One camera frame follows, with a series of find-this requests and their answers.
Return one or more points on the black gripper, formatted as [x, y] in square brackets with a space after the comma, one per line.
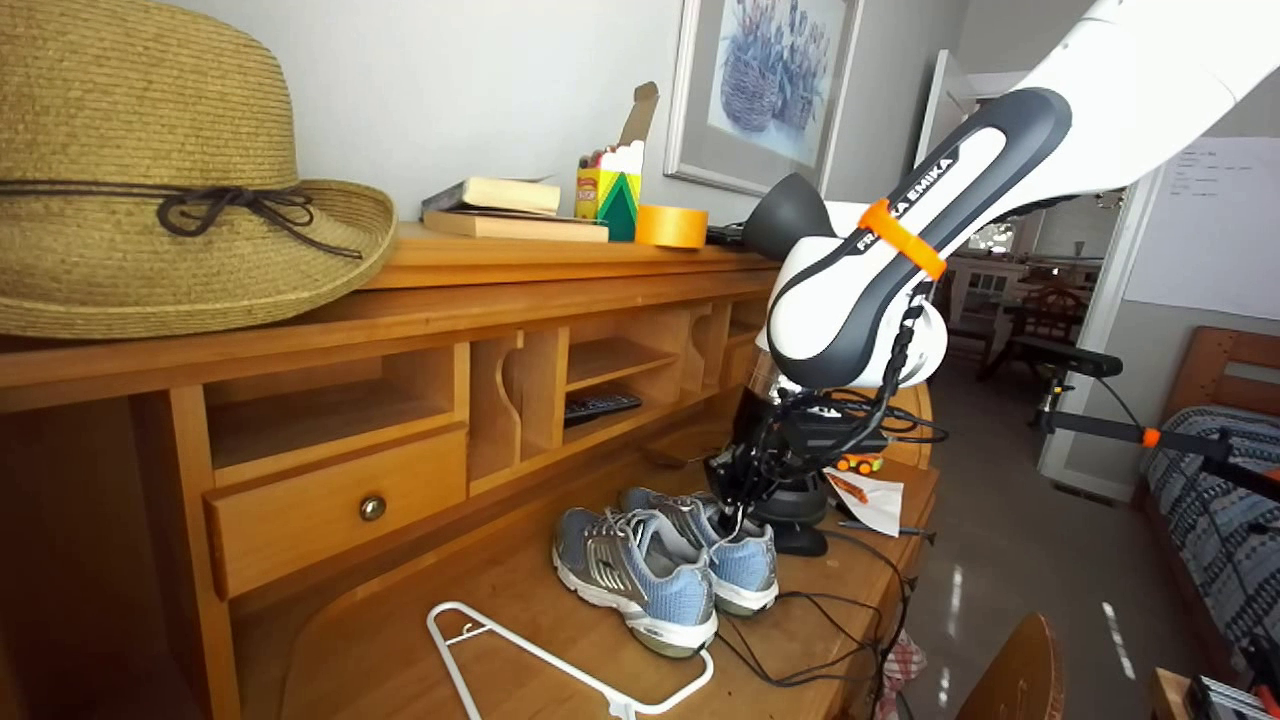
[760, 444]

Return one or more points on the blue grey sneaker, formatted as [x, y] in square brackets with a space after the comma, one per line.
[640, 575]
[743, 555]

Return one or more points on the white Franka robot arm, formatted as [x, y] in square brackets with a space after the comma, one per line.
[855, 306]

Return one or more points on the black computer mouse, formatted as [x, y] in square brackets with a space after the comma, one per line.
[800, 542]

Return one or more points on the white paper sheet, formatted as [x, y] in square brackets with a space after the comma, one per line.
[873, 507]

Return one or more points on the black flat device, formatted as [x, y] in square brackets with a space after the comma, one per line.
[600, 407]

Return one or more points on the red white checked cloth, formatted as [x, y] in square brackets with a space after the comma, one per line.
[907, 680]

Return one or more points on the black gooseneck desk lamp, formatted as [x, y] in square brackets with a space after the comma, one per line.
[787, 221]

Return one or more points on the yellow tape roll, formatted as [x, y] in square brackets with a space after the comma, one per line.
[671, 224]

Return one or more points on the wooden chair back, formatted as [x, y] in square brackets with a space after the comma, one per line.
[1022, 674]

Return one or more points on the green bottle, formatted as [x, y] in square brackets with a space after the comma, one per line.
[619, 186]

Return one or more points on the thin brown book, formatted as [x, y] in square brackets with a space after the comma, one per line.
[520, 229]

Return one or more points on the wooden rolltop desk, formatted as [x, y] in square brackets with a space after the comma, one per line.
[400, 287]

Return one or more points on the framed flower picture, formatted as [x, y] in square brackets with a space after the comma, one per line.
[767, 80]

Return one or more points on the wooden drawer with brass knob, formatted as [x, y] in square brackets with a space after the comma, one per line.
[334, 512]

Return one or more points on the striped bed blanket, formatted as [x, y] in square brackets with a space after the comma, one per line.
[1223, 534]

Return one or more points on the wooden bed headboard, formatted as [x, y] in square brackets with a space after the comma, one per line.
[1223, 375]

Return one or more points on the white whiteboard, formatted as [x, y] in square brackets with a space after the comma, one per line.
[1205, 224]

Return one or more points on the straw hat with ribbon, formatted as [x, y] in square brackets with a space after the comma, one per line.
[133, 134]

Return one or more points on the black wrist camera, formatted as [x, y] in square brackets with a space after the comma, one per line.
[833, 429]

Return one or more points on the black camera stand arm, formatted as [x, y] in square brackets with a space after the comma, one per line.
[1080, 363]

